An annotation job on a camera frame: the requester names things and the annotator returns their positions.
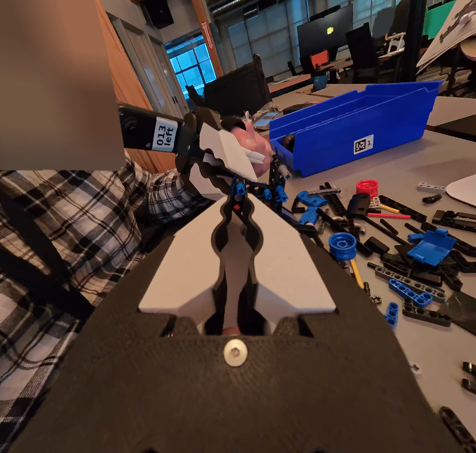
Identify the red toy wheel rim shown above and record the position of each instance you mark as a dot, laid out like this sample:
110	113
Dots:
367	188

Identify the black cylindrical toy piece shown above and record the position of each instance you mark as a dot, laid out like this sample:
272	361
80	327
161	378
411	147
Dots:
359	204

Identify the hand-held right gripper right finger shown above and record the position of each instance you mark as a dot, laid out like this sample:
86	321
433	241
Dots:
293	274

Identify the long yellow toy axle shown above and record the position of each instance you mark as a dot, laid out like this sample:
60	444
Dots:
357	273

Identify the grey motor toy assembly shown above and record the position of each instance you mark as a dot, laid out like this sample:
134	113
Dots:
273	191

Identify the small grey toy beam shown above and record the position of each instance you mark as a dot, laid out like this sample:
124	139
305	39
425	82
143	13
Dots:
431	188

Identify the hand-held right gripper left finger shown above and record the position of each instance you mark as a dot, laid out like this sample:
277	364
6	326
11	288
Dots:
186	274

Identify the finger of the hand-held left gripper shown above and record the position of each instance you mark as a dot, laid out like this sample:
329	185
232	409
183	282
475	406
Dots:
227	152
212	179

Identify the grey cross toy connector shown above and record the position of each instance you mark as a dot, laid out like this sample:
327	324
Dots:
375	202

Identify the black office chair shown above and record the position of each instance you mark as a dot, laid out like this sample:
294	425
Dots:
362	51

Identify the wooden beam red sign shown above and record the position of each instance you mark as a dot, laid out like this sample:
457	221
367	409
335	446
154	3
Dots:
204	25

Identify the person's left hand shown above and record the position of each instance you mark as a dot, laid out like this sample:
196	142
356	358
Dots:
256	140

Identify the blue plain toy wheel rim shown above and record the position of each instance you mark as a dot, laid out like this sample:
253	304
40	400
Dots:
342	245

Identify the open instruction booklet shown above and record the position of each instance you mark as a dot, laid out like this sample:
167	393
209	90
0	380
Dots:
453	21

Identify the black wall speaker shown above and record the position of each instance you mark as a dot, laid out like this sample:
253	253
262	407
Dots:
159	10

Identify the black toy frame piece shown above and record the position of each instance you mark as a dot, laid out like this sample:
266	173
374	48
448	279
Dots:
455	220

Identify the small tablet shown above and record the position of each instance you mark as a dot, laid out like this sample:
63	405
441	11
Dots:
266	119

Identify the black building column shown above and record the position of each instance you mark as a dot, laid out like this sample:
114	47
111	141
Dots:
416	29

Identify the green board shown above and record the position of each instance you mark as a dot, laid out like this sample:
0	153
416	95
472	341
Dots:
440	18

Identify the blue toy fender panel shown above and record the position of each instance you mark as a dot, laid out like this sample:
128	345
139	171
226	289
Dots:
431	246

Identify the black square toy tile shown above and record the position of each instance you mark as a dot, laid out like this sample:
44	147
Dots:
461	310

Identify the orange chair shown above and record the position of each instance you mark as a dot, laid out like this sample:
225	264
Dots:
319	59

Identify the pile of black toy beams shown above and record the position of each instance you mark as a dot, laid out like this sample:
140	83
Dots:
427	313

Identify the short yellow toy axle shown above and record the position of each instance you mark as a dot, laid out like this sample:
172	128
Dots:
388	208

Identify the blue angled toy beam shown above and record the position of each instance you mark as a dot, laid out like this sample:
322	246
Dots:
411	292

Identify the person's left forearm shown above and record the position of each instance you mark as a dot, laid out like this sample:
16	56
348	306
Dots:
160	192

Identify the white book stand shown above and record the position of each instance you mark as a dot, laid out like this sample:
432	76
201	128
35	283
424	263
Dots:
463	189

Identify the blue rectangular toy panel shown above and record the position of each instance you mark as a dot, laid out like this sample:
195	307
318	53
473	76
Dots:
310	199
310	217

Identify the person in plaid shirt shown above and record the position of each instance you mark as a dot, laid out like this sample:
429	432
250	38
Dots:
55	274

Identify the blue tagged plastic bin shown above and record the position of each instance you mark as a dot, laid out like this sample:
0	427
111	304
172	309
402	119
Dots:
334	126

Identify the red toy axle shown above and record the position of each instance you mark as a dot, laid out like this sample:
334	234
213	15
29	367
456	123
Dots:
383	215

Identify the large black monitor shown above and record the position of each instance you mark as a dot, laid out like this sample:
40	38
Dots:
325	33

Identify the black fabric chair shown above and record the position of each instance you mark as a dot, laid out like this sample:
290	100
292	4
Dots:
238	88

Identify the small black toy connector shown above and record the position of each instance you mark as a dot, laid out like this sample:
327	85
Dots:
431	199

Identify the grey desk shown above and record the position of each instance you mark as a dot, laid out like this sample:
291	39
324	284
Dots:
394	170

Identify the short blue toy beam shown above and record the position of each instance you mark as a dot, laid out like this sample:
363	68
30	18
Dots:
391	313

